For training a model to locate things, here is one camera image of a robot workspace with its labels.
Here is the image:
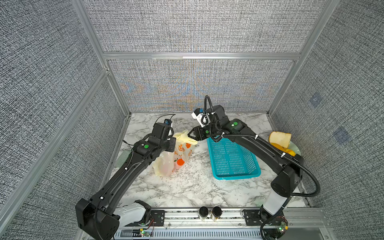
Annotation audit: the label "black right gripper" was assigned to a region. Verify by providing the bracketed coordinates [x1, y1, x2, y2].
[186, 124, 223, 142]

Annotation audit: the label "yellowish printed plastic bag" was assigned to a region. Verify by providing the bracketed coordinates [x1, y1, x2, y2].
[153, 130, 198, 177]

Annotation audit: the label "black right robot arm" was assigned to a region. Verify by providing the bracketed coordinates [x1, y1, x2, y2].
[188, 105, 321, 224]

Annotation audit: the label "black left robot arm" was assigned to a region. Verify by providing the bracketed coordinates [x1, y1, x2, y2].
[75, 120, 176, 240]

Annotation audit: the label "teal plastic basket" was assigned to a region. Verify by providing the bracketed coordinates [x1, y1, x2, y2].
[207, 138, 261, 180]

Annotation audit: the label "left black knob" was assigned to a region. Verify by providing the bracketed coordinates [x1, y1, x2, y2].
[198, 206, 210, 221]

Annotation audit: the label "black knob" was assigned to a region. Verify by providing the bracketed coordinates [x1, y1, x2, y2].
[211, 206, 223, 222]
[198, 206, 210, 221]

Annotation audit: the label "right black knob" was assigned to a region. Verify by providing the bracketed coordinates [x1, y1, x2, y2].
[211, 206, 223, 222]

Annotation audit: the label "bread slice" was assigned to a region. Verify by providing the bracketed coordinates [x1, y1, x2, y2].
[269, 132, 292, 149]

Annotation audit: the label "round orange bun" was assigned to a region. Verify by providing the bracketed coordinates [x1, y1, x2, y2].
[270, 143, 287, 153]

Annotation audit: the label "light green plate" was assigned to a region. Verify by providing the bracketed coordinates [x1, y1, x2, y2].
[288, 141, 302, 156]

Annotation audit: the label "yellow fruit pieces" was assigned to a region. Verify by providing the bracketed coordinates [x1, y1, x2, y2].
[286, 149, 296, 157]

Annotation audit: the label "green circuit board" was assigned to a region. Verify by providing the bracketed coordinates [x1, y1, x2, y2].
[132, 229, 152, 238]

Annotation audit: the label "right circuit board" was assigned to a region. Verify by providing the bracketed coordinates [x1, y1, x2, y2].
[271, 222, 288, 238]

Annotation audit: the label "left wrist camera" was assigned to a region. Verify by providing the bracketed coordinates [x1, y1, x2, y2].
[164, 119, 173, 128]

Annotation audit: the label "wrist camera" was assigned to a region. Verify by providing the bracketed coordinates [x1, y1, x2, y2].
[192, 108, 210, 127]
[164, 119, 173, 128]

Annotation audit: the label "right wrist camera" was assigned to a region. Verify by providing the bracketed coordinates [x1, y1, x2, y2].
[192, 108, 210, 127]

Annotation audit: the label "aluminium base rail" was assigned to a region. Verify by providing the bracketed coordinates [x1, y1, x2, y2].
[76, 207, 335, 240]

